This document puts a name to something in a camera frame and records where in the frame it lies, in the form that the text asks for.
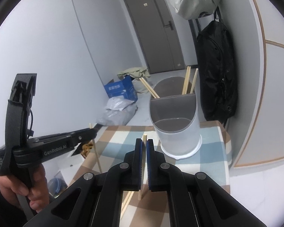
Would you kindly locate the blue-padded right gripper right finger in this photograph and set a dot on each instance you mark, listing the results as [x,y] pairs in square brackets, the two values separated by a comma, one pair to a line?
[194,199]

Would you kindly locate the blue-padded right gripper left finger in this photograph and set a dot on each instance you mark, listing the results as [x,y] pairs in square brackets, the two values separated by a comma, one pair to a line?
[95,200]

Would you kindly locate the wooden chopstick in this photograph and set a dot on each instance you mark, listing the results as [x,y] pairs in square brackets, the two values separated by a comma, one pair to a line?
[150,89]
[126,202]
[144,140]
[194,81]
[186,81]

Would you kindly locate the grey cylindrical utensil holder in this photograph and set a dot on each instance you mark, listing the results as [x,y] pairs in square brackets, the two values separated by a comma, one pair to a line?
[175,118]

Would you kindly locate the person's left hand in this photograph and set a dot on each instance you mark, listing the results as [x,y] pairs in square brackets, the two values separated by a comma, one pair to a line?
[38,195]

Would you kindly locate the blue round appliance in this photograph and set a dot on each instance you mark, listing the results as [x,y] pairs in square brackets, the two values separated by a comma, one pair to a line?
[56,186]

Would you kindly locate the grey plastic mailer bag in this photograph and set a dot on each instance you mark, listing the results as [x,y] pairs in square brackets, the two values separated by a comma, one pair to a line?
[109,117]

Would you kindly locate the white plastic mailer bag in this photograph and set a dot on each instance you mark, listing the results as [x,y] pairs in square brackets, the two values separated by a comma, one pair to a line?
[118,103]

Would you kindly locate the black backpack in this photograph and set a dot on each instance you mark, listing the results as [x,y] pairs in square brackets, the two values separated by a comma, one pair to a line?
[217,71]

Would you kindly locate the blue cardboard box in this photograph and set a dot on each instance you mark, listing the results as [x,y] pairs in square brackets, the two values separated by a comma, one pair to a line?
[123,88]

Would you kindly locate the beige cloth bag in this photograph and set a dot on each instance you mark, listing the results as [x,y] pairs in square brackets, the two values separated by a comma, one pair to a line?
[135,74]

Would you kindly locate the grey entrance door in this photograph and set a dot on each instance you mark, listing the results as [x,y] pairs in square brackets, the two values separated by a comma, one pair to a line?
[156,34]

